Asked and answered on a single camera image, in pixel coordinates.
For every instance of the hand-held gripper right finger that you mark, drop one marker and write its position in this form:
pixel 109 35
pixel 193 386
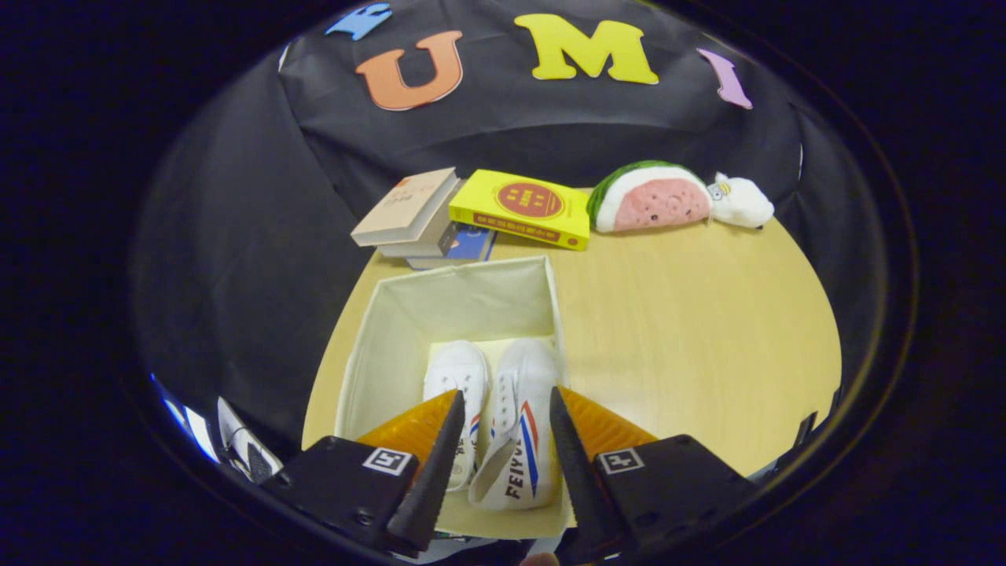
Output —
pixel 668 487

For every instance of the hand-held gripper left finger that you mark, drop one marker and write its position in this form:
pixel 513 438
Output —
pixel 354 487

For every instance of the white striped canvas shoe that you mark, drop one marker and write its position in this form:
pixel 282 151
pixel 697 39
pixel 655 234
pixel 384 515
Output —
pixel 523 385
pixel 456 373

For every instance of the cream fabric storage box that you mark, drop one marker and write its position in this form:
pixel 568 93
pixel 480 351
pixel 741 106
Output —
pixel 456 303

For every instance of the white and black device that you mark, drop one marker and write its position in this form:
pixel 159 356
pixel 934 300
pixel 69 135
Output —
pixel 247 448

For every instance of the computer monitor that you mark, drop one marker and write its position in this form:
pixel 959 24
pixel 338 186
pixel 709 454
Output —
pixel 189 428

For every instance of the grey book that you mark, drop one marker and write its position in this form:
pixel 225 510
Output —
pixel 420 245

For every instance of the blue book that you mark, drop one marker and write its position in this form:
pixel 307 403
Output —
pixel 470 245

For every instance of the black backdrop cloth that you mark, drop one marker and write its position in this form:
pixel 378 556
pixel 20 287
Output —
pixel 236 236

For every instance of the beige book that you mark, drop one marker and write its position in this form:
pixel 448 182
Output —
pixel 405 206

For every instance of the watermelon slice plush toy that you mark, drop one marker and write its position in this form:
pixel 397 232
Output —
pixel 652 200

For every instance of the white plush toy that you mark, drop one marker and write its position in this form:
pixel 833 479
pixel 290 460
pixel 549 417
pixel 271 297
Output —
pixel 743 204

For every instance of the yellow book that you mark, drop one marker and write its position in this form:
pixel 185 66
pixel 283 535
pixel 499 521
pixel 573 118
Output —
pixel 523 204

